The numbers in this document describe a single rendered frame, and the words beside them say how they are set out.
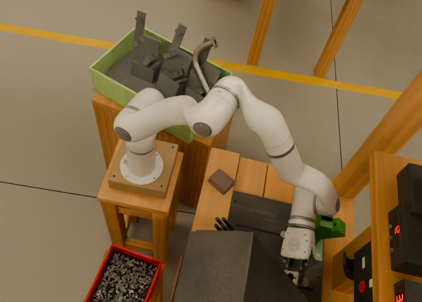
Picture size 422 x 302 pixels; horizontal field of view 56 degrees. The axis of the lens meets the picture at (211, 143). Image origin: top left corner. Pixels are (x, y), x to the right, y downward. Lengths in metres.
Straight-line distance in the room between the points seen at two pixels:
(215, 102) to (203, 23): 2.74
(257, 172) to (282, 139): 0.74
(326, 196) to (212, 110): 0.45
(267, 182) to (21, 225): 1.62
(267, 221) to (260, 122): 0.73
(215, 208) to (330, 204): 0.60
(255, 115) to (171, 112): 0.30
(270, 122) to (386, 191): 0.38
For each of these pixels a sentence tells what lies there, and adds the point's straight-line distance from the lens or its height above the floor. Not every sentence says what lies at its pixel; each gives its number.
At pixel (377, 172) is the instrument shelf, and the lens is 1.24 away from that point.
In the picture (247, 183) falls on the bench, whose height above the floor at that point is 0.88.
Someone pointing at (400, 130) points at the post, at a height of 1.42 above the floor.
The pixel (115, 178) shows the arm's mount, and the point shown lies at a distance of 1.78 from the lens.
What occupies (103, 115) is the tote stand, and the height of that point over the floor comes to 0.68.
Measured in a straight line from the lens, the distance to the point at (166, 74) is 2.13.
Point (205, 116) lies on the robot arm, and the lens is 1.14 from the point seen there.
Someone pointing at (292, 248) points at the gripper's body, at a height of 1.26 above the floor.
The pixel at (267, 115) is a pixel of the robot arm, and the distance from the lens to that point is 1.13.
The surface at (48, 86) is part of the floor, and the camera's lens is 3.39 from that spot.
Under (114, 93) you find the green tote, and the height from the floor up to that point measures 0.87.
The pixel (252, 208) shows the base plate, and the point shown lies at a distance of 1.78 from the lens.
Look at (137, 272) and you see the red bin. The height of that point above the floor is 0.87.
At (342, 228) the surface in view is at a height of 1.13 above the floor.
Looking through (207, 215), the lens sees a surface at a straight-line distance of 1.73.
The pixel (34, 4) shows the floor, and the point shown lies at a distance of 4.14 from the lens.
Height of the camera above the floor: 2.49
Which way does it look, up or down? 56 degrees down
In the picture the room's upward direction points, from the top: 11 degrees clockwise
